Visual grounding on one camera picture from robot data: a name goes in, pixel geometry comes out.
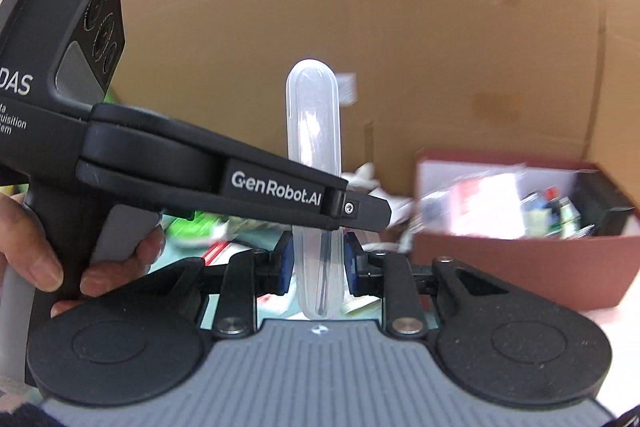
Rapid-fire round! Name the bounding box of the black box inside bin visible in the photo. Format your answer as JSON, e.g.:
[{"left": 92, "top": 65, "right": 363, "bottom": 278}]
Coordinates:
[{"left": 570, "top": 170, "right": 634, "bottom": 236}]

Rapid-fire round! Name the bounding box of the large cardboard box wall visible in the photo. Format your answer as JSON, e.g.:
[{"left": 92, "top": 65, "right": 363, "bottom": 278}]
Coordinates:
[{"left": 113, "top": 0, "right": 639, "bottom": 196}]

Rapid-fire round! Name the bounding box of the dark red storage box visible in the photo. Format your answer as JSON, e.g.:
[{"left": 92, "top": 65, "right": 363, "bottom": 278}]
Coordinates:
[{"left": 410, "top": 152, "right": 639, "bottom": 311}]

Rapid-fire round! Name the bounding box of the clear plastic toothbrush case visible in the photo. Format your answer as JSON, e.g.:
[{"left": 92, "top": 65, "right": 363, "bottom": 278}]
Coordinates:
[{"left": 284, "top": 58, "right": 347, "bottom": 322}]

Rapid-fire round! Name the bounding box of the person's left hand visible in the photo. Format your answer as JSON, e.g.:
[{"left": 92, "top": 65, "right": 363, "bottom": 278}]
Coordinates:
[{"left": 0, "top": 192, "right": 166, "bottom": 319}]

